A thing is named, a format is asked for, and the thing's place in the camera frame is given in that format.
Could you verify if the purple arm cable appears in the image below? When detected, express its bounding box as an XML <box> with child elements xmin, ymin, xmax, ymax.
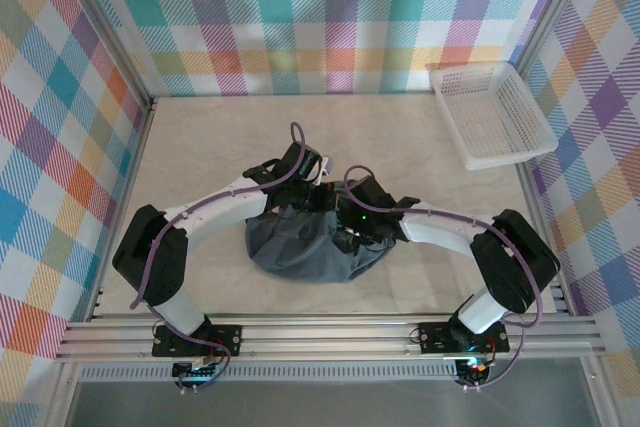
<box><xmin>128</xmin><ymin>120</ymin><xmax>314</xmax><ymax>394</ymax></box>
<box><xmin>343</xmin><ymin>164</ymin><xmax>546</xmax><ymax>393</ymax></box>

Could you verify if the grey t-shirt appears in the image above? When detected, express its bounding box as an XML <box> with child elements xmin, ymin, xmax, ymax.
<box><xmin>244</xmin><ymin>179</ymin><xmax>397</xmax><ymax>286</ymax></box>

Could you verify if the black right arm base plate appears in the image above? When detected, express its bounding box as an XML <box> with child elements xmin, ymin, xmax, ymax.
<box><xmin>416</xmin><ymin>320</ymin><xmax>511</xmax><ymax>354</ymax></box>

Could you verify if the aluminium frame post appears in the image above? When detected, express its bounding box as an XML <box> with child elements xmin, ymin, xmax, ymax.
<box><xmin>513</xmin><ymin>0</ymin><xmax>604</xmax><ymax>79</ymax></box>
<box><xmin>57</xmin><ymin>0</ymin><xmax>159</xmax><ymax>109</ymax></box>

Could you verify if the slotted grey cable duct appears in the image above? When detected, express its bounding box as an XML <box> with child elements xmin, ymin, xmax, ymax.
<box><xmin>79</xmin><ymin>364</ymin><xmax>459</xmax><ymax>382</ymax></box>

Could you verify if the grey metal plate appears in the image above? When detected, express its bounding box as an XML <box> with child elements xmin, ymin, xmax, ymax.
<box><xmin>64</xmin><ymin>380</ymin><xmax>601</xmax><ymax>427</ymax></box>

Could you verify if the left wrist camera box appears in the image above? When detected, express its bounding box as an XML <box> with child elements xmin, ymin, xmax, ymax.
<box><xmin>299</xmin><ymin>146</ymin><xmax>337</xmax><ymax>186</ymax></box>

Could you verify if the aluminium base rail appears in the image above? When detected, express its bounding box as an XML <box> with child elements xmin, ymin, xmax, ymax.
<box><xmin>54</xmin><ymin>313</ymin><xmax>609</xmax><ymax>363</ymax></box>

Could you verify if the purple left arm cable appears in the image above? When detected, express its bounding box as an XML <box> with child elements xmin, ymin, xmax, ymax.
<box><xmin>128</xmin><ymin>120</ymin><xmax>314</xmax><ymax>394</ymax></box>

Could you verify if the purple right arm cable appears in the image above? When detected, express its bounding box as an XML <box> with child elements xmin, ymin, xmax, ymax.
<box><xmin>343</xmin><ymin>164</ymin><xmax>546</xmax><ymax>393</ymax></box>

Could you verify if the white perforated plastic basket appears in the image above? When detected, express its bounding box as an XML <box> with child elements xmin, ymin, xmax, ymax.
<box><xmin>427</xmin><ymin>60</ymin><xmax>560</xmax><ymax>172</ymax></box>

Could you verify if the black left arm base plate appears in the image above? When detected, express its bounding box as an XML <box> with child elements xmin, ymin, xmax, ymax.
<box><xmin>151</xmin><ymin>324</ymin><xmax>244</xmax><ymax>359</ymax></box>

